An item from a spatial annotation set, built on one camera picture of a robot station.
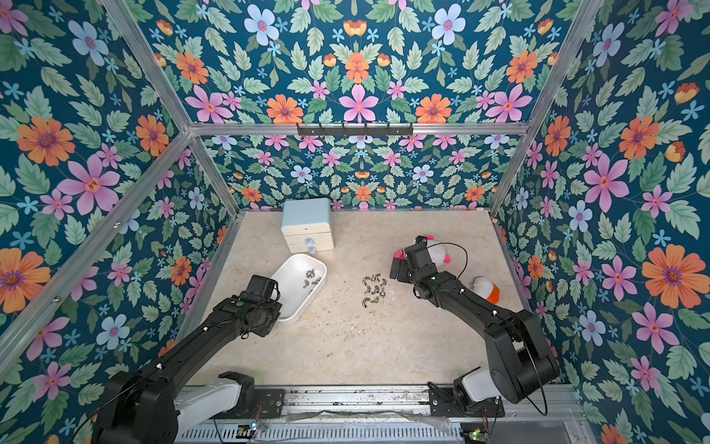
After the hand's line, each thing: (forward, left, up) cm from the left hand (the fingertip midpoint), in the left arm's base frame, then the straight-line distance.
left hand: (285, 310), depth 87 cm
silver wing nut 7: (+3, -29, -4) cm, 30 cm away
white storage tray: (+14, -2, -5) cm, 15 cm away
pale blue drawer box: (+27, -7, +10) cm, 30 cm away
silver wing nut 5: (+6, -32, -5) cm, 33 cm away
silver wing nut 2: (+10, -33, -5) cm, 35 cm away
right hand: (+10, -40, +6) cm, 42 cm away
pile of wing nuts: (+15, -7, -3) cm, 16 cm away
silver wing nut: (+11, -30, -4) cm, 32 cm away
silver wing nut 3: (+8, -27, -4) cm, 28 cm away
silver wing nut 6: (+3, -25, -4) cm, 26 cm away
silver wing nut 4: (+7, -30, -4) cm, 31 cm away
